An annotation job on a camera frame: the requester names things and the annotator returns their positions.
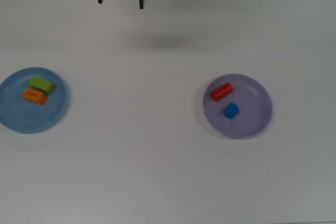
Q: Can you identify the red cylinder block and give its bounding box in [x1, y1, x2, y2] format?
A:
[210, 82, 234, 102]

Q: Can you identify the blue plate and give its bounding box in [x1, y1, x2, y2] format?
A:
[0, 67, 69, 134]

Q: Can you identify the purple plate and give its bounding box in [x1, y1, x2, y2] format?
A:
[202, 73, 273, 140]

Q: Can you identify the orange rectangular block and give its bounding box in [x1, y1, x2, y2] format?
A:
[22, 88, 49, 106]

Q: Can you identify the green rectangular block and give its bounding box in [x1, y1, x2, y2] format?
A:
[28, 76, 55, 95]

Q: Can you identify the blue cylinder block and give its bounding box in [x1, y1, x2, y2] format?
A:
[222, 102, 240, 120]

